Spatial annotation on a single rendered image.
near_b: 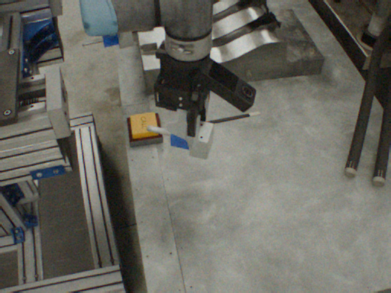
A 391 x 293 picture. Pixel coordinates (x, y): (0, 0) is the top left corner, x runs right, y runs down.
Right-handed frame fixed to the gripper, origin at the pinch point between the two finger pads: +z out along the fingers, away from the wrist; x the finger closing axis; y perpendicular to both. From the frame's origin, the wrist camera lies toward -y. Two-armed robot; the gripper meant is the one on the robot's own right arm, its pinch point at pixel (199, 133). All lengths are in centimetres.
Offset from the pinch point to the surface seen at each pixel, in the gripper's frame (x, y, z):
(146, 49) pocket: -30.9, 24.0, 7.9
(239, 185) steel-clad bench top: -0.3, -9.2, 15.0
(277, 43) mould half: -36.8, -10.2, 2.0
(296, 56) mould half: -41.8, -15.9, 8.9
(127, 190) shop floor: -36, 43, 95
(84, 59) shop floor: -114, 105, 95
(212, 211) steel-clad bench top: 7.7, -5.4, 15.0
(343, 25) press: -76, -31, 17
